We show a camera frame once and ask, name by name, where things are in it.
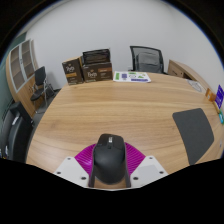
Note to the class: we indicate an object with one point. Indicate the white printed paper sheet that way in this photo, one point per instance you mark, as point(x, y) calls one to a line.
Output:
point(131, 76)

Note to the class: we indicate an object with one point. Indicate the black computer mouse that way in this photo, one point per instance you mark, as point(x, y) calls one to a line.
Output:
point(109, 160)

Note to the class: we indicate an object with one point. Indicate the wooden side cabinet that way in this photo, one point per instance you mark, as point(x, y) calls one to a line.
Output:
point(183, 70)

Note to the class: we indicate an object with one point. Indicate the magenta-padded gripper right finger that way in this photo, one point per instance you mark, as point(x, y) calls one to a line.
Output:
point(136, 160)

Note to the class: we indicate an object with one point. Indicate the black leather office chair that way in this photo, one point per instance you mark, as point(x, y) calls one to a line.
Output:
point(15, 135)

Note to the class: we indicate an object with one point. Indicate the wide brown cardboard box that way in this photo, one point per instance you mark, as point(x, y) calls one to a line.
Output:
point(97, 72)

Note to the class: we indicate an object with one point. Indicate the black mesh office chair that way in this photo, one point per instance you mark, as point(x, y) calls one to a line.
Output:
point(147, 60)

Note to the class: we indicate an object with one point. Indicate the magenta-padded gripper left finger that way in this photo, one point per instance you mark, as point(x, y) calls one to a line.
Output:
point(83, 160)

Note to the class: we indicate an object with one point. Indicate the dark open cardboard box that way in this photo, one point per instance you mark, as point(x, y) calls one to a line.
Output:
point(96, 56)

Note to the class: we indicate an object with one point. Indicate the dark grey mouse pad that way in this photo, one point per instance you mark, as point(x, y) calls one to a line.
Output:
point(195, 133)

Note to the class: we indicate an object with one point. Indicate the purple card package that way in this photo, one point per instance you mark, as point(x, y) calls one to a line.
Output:
point(220, 96)

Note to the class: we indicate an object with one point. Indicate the round clear disc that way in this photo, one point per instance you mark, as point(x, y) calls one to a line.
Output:
point(195, 85)

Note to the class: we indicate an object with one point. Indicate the wooden shelf unit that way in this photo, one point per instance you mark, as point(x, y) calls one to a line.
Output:
point(19, 73)

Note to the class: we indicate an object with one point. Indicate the small orange box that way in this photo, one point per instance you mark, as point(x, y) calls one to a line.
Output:
point(210, 95)

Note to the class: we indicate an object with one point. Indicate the black visitor chair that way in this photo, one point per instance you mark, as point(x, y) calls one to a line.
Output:
point(40, 78)

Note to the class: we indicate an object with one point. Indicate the small brown cardboard box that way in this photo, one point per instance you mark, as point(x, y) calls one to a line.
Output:
point(72, 72)

